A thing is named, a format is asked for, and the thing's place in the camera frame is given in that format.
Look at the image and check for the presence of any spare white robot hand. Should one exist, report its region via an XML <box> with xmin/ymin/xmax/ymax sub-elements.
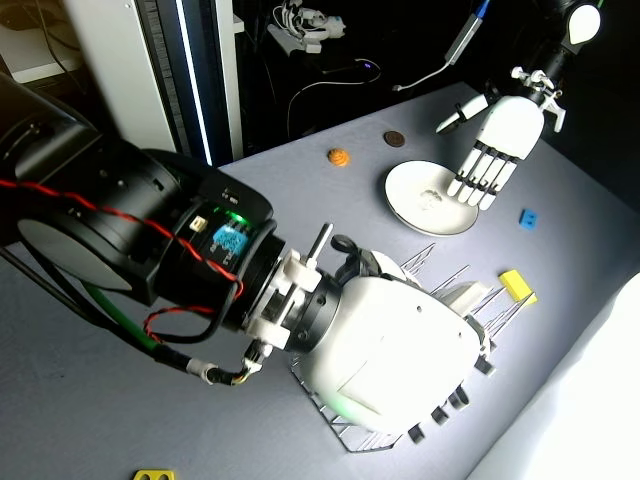
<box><xmin>267</xmin><ymin>0</ymin><xmax>347</xmax><ymax>54</ymax></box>

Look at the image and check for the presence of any grey adapter with blue plug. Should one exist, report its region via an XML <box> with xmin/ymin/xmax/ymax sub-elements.
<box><xmin>443</xmin><ymin>0</ymin><xmax>494</xmax><ymax>66</ymax></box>

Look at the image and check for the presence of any yellow rectangular block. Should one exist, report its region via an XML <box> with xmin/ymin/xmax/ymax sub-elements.
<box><xmin>498</xmin><ymin>269</ymin><xmax>539</xmax><ymax>306</ymax></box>

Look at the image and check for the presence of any white adapter cable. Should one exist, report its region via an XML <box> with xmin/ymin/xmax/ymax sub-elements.
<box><xmin>392</xmin><ymin>62</ymin><xmax>451</xmax><ymax>92</ymax></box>

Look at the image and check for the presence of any silver wire dish rack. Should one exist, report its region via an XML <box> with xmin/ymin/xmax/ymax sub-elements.
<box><xmin>289</xmin><ymin>243</ymin><xmax>536</xmax><ymax>454</ymax></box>

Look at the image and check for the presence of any white cabinet with light strip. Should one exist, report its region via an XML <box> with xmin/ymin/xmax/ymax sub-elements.
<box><xmin>62</xmin><ymin>0</ymin><xmax>246</xmax><ymax>166</ymax></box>

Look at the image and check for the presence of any grey tablecloth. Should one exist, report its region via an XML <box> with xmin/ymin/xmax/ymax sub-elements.
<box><xmin>0</xmin><ymin>82</ymin><xmax>640</xmax><ymax>480</ymax></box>

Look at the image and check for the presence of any black device with blue light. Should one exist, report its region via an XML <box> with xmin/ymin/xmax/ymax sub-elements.
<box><xmin>319</xmin><ymin>57</ymin><xmax>382</xmax><ymax>86</ymax></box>

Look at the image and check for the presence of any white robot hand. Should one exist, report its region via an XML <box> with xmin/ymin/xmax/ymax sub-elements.
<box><xmin>434</xmin><ymin>92</ymin><xmax>546</xmax><ymax>211</ymax></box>
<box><xmin>299</xmin><ymin>233</ymin><xmax>497</xmax><ymax>445</ymax></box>

